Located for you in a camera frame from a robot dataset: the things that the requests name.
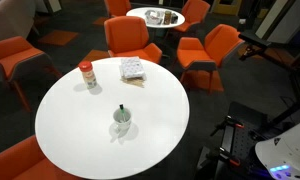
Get white ceramic mug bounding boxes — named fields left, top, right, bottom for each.
left=110, top=107, right=133, bottom=134

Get brown wooden sticks bundle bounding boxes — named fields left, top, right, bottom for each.
left=120, top=74, right=148, bottom=89

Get white patterned box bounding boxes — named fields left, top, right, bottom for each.
left=119, top=56, right=146, bottom=80

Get orange armchair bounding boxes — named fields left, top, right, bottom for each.
left=171, top=0, right=212, bottom=34
left=0, top=35, right=63, bottom=112
left=103, top=15, right=164, bottom=65
left=0, top=134, right=88, bottom=180
left=176, top=23, right=246, bottom=95
left=103, top=0, right=133, bottom=19

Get spice jar with red lid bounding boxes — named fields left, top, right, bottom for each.
left=78, top=60, right=98, bottom=90

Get grey white packet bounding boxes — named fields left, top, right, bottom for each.
left=144, top=9, right=165, bottom=26

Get brown jar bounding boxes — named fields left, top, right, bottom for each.
left=163, top=10, right=173, bottom=26

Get small white round table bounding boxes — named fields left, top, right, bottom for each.
left=125, top=6, right=186, bottom=30

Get black clamp with orange tip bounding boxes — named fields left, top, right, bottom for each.
left=205, top=147, right=242, bottom=168
left=210, top=115, right=245, bottom=137

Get black perforated mounting board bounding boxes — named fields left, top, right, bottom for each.
left=219, top=101, right=269, bottom=168

